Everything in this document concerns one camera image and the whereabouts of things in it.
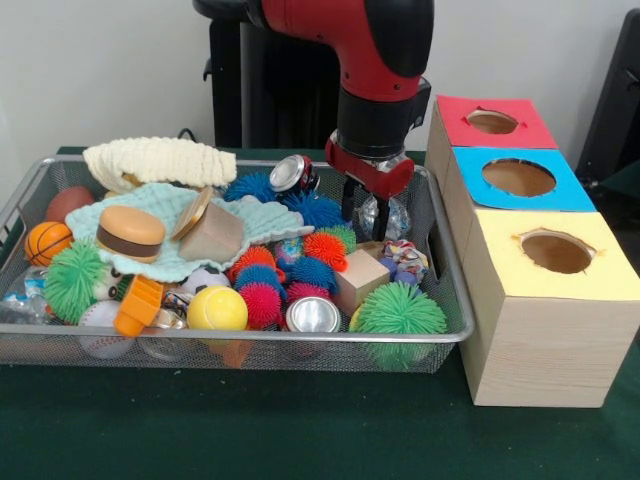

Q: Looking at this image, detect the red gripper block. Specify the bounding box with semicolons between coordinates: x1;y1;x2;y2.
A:
324;129;416;243

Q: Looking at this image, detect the clear plastic bottle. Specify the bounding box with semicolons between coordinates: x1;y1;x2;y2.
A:
355;194;412;241

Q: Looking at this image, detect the cream waffle cloth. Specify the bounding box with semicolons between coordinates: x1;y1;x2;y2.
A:
82;135;238;196

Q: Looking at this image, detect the wooden box with three holes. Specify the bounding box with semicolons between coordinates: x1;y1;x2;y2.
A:
423;94;640;409

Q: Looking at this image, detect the crumpled printed paper ball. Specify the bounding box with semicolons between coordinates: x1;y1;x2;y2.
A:
382;239;430;285

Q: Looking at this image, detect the crushed red soda can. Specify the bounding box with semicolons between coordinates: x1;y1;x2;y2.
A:
269;154;321;197

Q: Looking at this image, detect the large green spiky ball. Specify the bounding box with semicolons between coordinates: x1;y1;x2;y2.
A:
349;282;448;372

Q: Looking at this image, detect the plain wooden block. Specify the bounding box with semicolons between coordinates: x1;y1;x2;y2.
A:
177;201;246;265

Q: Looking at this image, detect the yellow ball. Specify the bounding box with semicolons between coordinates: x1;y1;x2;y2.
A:
187;285;250;332

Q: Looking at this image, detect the light teal waffle cloth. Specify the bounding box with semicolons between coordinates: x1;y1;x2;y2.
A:
64;182;316;279

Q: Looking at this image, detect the dark green tablecloth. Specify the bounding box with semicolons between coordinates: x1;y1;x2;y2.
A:
0;145;640;480

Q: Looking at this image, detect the toy hamburger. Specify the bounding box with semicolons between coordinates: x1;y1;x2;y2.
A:
95;204;167;265

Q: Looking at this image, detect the orange plastic toy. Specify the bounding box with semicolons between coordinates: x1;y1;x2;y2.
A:
113;276;165;339

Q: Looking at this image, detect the black chair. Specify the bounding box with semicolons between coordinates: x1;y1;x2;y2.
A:
574;8;640;201

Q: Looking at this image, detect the small brown football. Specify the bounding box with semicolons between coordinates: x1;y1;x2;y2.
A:
45;186;96;224

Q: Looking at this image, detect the small orange basketball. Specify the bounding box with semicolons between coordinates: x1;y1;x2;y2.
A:
24;221;75;268

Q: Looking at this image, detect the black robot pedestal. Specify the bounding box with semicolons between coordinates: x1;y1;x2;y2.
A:
192;0;346;150

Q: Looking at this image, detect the shallow wire mesh bin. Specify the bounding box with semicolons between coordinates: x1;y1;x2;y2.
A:
0;154;475;377

